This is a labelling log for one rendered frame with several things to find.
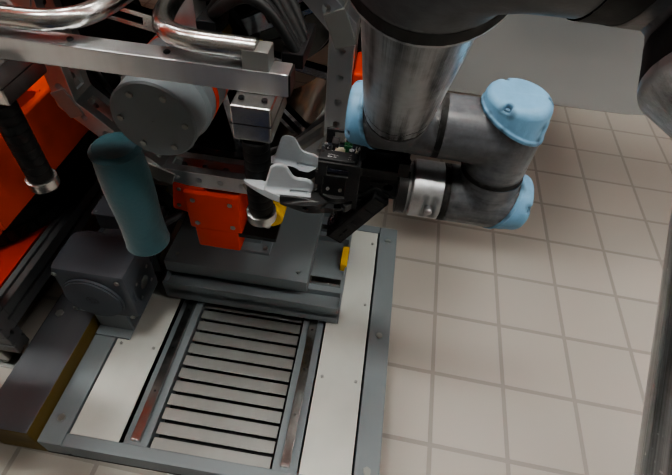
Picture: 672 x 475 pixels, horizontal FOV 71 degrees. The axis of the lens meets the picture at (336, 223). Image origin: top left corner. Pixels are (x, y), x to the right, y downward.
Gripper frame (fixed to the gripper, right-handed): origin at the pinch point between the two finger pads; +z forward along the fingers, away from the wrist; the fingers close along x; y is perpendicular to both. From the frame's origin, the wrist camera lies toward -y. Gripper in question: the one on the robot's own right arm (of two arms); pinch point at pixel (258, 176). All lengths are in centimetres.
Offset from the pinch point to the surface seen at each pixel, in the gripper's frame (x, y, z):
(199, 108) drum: -8.6, 3.5, 10.8
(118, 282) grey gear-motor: -6, -44, 36
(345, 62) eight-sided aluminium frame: -20.6, 7.1, -8.7
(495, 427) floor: -4, -83, -58
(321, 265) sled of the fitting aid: -38, -68, -5
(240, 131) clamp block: 1.5, 8.4, 1.4
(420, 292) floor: -44, -83, -37
